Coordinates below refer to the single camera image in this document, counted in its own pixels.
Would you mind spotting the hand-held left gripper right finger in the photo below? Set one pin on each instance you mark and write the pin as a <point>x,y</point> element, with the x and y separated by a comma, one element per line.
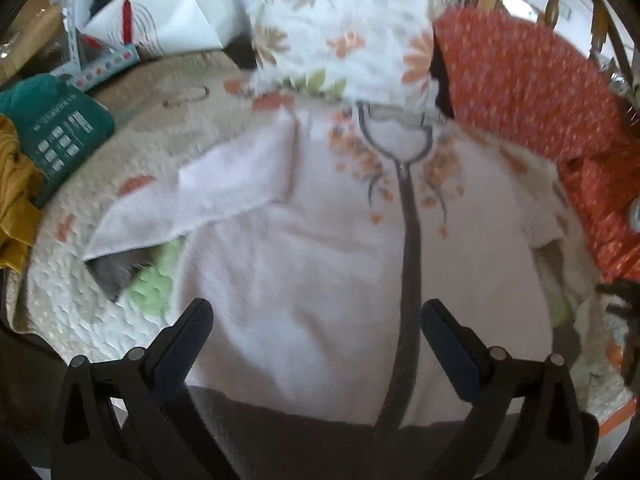
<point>452,355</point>

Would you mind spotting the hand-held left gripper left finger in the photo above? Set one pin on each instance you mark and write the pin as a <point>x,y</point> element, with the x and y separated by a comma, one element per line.
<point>175,355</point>

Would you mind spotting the pale pink floral print shirt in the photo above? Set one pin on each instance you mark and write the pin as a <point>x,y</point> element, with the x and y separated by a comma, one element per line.
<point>310,260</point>

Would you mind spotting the heart pattern quilt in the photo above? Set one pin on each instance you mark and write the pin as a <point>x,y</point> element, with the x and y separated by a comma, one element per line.
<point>80,240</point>

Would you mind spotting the mustard yellow cloth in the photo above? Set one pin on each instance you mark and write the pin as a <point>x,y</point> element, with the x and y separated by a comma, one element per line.
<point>15,195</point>

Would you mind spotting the teal cardboard box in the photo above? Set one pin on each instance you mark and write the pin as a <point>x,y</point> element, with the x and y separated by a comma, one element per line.
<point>55,135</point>

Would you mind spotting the orange flowered cloth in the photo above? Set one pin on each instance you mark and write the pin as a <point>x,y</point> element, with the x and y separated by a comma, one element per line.
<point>540,90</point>

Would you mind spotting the light blue dotted box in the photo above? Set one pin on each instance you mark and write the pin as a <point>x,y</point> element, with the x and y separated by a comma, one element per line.
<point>97,67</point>

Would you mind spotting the white paper bag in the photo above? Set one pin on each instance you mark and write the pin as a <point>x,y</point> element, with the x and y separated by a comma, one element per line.
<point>170,15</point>

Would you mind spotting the white floral pillow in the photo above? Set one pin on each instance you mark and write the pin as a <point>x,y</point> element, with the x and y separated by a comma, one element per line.
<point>345,25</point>

